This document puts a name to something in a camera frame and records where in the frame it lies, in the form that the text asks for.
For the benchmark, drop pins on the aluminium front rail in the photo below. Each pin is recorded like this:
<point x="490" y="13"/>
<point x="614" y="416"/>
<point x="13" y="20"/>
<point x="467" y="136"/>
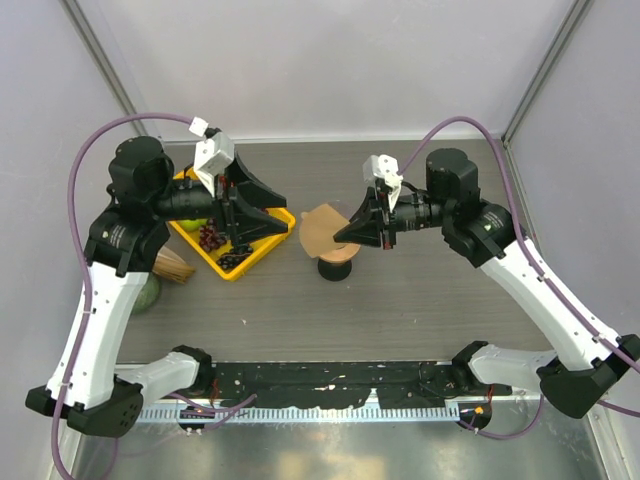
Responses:
<point x="400" y="412"/>

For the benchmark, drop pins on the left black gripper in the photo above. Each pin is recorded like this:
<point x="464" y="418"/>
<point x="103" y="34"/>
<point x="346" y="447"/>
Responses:
<point x="240" y="224"/>

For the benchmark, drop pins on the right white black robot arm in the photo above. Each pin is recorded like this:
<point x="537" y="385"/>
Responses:
<point x="586" y="358"/>

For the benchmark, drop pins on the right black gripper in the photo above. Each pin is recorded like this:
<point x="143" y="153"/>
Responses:
<point x="366" y="225"/>

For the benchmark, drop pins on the green melon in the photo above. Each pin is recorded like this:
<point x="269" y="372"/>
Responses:
<point x="148" y="295"/>

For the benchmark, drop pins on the brown paper coffee filter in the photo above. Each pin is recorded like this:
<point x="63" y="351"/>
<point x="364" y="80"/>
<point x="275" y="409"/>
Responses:
<point x="317" y="230"/>

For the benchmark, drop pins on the dark red glass carafe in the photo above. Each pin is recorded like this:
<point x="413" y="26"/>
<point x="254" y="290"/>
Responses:
<point x="334" y="272"/>

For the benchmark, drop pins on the green apple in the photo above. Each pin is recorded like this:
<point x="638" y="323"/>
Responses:
<point x="192" y="225"/>

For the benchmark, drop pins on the round wooden ring holder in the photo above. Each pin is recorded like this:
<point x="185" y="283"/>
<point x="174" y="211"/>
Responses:
<point x="341" y="255"/>

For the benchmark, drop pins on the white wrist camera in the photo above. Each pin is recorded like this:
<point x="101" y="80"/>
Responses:
<point x="384" y="167"/>
<point x="212" y="155"/>

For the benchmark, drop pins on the dark black grape bunch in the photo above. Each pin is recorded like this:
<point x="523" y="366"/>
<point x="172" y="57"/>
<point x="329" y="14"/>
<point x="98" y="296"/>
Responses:
<point x="234" y="257"/>

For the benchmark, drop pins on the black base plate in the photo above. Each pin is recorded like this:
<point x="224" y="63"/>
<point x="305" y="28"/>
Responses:
<point x="341" y="385"/>

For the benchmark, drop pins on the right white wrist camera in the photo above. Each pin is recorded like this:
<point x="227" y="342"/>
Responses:
<point x="384" y="167"/>

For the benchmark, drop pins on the yellow plastic tray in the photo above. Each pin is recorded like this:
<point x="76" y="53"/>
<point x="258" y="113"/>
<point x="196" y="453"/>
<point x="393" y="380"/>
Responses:
<point x="261" y="247"/>

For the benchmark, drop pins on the clear pink cone dripper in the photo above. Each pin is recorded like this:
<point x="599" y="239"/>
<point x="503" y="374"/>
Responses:
<point x="344" y="208"/>

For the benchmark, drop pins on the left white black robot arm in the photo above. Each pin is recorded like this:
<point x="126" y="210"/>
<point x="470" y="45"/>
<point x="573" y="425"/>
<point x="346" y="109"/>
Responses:
<point x="121" y="249"/>

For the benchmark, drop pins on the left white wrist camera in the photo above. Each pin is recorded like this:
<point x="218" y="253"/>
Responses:
<point x="212" y="155"/>

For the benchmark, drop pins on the dark red grape bunch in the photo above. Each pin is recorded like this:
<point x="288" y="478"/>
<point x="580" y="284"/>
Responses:
<point x="210" y="239"/>

